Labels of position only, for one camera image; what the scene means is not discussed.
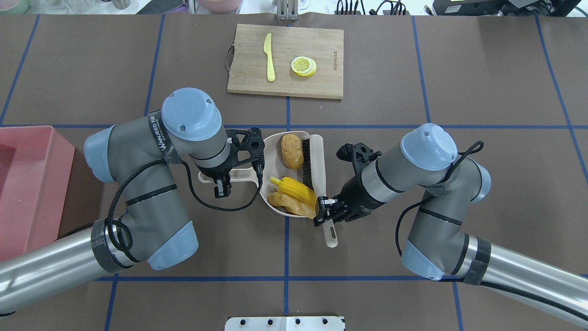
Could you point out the beige plastic dustpan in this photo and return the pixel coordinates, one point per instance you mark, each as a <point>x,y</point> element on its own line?
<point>278,177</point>

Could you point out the yellow toy corn cob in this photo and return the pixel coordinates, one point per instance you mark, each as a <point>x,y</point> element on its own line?
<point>295,189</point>

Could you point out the yellow plastic toy knife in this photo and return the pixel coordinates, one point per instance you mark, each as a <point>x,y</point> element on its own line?
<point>267,49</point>

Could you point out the brown toy potato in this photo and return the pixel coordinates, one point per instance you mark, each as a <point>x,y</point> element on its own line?
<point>292,151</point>

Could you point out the pink plastic bin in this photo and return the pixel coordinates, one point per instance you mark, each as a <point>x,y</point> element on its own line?
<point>36,164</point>

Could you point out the bamboo cutting board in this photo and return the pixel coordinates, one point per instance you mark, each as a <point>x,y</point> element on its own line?
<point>247,73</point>

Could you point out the tan toy ginger root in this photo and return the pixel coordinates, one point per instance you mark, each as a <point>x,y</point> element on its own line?
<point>291,205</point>

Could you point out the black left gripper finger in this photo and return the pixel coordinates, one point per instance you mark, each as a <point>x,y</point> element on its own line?
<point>225,187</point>
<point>218,188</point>

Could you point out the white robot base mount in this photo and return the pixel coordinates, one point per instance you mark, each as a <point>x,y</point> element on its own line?
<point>286,323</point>

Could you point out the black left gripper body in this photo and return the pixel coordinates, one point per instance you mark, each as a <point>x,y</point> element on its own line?
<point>217,174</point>

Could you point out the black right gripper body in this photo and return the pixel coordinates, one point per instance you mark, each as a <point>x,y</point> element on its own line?
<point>353,196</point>

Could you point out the yellow toy lemon slices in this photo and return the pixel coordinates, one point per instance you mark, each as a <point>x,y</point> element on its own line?
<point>303,66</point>

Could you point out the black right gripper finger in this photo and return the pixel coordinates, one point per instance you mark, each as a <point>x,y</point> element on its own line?
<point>325,204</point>
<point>325,215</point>

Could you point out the pink bowl in background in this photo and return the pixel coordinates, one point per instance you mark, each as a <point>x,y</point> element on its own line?
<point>220,6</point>

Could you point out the beige hand brush black bristles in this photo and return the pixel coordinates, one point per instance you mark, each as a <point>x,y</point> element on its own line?
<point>314,175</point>

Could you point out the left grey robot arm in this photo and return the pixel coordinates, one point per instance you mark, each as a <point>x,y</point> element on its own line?
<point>147,219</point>

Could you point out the metal camera stand post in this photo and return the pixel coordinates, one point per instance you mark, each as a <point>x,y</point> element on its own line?
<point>287,10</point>

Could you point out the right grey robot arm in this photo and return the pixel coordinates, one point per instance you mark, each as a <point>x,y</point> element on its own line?
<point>427,157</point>

